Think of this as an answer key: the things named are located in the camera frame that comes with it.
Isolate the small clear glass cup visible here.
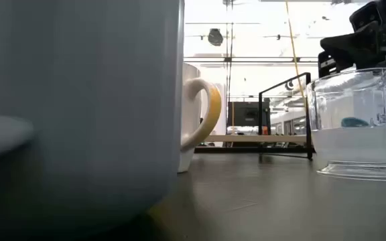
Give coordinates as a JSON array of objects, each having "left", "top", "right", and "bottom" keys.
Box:
[{"left": 306, "top": 64, "right": 386, "bottom": 182}]

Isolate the orange mug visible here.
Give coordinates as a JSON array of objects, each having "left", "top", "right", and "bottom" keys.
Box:
[{"left": 178, "top": 62, "right": 222, "bottom": 173}]

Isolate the large grey ceramic mug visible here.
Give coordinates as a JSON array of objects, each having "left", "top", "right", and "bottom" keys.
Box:
[{"left": 0, "top": 0, "right": 185, "bottom": 240}]

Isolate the wooden cutting board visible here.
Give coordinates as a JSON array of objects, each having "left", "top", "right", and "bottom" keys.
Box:
[{"left": 194, "top": 72, "right": 314, "bottom": 161}]

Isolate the black round ceiling fixture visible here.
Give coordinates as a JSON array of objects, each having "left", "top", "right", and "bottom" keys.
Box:
[{"left": 207, "top": 28, "right": 224, "bottom": 47}]

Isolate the yellow cable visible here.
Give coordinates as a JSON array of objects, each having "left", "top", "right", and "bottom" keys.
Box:
[{"left": 285, "top": 0, "right": 310, "bottom": 111}]

